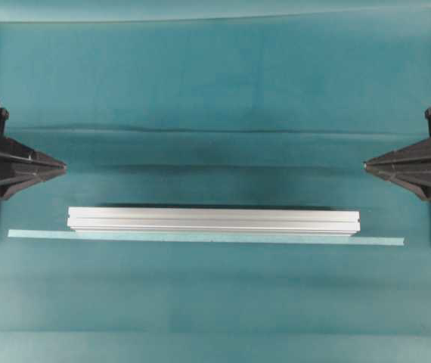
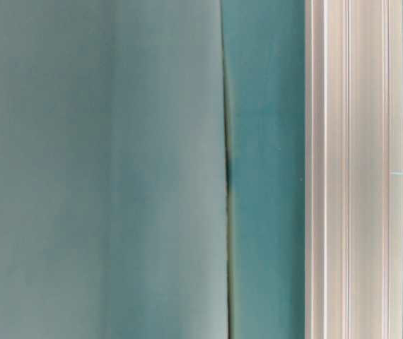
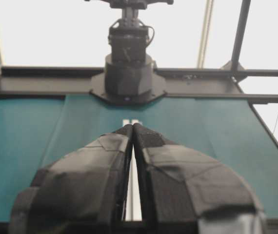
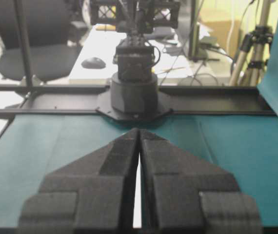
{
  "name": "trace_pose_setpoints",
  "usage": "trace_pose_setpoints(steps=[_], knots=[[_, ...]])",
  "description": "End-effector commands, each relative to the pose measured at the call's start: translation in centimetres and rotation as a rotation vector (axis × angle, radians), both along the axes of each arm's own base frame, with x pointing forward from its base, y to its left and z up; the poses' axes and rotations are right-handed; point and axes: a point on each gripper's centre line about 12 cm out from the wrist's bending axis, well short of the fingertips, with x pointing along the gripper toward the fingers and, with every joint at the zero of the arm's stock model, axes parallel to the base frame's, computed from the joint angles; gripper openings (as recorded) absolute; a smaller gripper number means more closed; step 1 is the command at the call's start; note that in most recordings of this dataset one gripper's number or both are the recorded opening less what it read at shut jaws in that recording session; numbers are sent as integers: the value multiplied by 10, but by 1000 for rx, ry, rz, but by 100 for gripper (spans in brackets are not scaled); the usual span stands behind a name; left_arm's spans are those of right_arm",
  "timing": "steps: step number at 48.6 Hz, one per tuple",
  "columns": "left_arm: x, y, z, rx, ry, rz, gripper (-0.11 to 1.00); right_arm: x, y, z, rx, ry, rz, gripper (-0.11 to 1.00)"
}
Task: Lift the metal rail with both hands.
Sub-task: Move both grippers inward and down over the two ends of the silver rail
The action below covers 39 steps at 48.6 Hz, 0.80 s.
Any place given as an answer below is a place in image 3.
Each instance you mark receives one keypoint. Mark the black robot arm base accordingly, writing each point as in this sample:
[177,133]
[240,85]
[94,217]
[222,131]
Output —
[128,77]

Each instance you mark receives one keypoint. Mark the black mounting frame rail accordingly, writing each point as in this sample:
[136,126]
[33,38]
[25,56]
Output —
[180,83]

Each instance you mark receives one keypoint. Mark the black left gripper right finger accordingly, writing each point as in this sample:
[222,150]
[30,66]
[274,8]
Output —
[183,191]

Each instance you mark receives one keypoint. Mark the silver aluminium extrusion rail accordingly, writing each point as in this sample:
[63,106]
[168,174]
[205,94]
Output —
[133,207]

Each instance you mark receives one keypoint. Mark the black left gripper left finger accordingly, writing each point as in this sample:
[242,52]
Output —
[83,192]

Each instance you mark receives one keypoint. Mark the black vertical frame post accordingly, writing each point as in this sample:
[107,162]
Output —
[243,16]

